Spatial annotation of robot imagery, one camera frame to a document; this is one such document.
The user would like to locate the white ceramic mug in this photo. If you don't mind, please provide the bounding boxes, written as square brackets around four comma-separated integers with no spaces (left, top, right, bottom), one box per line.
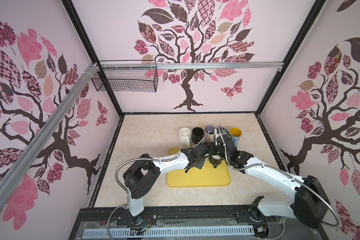
[178,128,192,147]

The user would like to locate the yellow plastic tray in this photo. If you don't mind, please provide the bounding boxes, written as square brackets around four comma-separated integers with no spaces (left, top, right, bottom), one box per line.
[167,159,231,188]

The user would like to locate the black mug white base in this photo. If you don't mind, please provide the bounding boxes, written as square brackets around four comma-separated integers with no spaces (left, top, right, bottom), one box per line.
[208,155,222,169]

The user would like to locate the black wire basket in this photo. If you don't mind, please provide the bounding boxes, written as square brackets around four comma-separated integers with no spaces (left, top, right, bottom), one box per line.
[92,60,159,93]

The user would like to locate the aluminium rail left wall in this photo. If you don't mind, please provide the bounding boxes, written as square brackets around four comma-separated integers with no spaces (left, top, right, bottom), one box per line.
[0,63,99,210]

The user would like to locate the pink iridescent mug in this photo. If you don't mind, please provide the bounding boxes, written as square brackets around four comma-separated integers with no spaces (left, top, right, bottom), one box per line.
[204,125,216,143]

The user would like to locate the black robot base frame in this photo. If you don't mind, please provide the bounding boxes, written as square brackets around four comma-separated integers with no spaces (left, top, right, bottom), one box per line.
[69,205,328,240]

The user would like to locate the aluminium rail wall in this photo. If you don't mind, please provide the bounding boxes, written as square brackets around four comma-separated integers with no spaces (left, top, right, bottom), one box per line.
[100,62,284,70]
[0,63,99,210]

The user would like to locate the black ceramic mug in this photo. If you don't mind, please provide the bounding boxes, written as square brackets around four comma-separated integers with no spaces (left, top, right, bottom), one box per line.
[191,127,205,144]

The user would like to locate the grey ceramic mug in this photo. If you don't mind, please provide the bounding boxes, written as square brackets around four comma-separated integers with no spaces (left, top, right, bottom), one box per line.
[216,128,230,143]

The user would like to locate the aluminium rail back wall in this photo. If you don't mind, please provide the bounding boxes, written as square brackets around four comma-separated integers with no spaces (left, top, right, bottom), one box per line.
[100,62,284,70]

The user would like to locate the white slotted cable duct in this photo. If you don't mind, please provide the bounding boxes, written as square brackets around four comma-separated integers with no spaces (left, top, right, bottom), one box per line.
[82,226,255,240]

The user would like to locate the blue butterfly mug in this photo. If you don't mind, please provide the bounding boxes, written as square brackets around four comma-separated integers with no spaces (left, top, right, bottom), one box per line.
[229,127,242,147]

